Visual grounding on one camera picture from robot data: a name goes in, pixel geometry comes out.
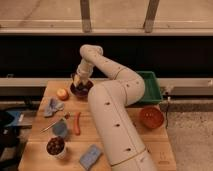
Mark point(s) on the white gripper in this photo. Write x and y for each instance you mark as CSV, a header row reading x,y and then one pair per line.
x,y
83,73

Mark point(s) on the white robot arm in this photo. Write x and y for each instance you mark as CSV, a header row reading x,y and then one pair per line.
x,y
107,100

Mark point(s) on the purple bowl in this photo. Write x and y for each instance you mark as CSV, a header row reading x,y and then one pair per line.
x,y
83,93

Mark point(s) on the orange bowl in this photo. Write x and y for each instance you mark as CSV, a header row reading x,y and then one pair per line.
x,y
151,117

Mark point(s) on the orange carrot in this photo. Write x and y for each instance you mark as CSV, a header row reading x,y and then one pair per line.
x,y
76,125

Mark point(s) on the crumpled blue cloth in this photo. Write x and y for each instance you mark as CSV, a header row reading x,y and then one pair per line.
x,y
52,107

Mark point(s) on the metal fork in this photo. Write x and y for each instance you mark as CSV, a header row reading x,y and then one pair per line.
x,y
64,118

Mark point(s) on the blue plastic cup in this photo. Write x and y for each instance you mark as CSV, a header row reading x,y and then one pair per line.
x,y
60,129

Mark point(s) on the green plastic tray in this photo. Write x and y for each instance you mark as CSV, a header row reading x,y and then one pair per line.
x,y
152,95

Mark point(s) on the white cup of grapes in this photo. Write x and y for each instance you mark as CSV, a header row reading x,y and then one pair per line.
x,y
56,147

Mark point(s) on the blue sponge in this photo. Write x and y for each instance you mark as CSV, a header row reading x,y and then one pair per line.
x,y
90,157

